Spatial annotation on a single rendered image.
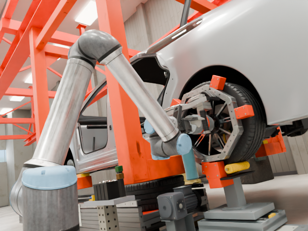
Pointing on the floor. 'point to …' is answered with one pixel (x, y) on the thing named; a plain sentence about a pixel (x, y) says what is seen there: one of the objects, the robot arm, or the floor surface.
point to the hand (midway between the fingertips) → (195, 120)
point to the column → (107, 218)
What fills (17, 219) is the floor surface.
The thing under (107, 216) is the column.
